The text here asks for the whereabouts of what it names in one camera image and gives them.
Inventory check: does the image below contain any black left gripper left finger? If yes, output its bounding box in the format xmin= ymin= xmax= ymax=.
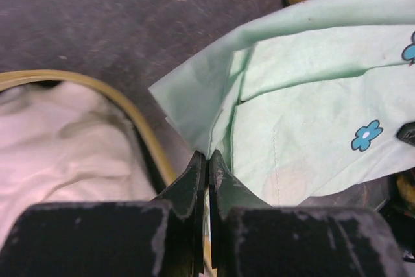
xmin=1 ymin=152 xmax=206 ymax=276

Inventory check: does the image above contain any white garment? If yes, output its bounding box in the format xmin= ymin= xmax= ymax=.
xmin=1 ymin=82 xmax=156 ymax=239

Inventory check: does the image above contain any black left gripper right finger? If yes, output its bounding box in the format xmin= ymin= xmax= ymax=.
xmin=208 ymin=151 xmax=407 ymax=276

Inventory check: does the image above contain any yellow open suitcase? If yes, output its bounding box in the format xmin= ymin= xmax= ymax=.
xmin=1 ymin=69 xmax=176 ymax=194

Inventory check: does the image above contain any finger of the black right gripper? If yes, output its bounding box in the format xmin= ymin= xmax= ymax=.
xmin=396 ymin=121 xmax=415 ymax=146

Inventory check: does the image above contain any mint green flowered cloth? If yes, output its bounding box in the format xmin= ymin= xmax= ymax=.
xmin=150 ymin=0 xmax=414 ymax=206

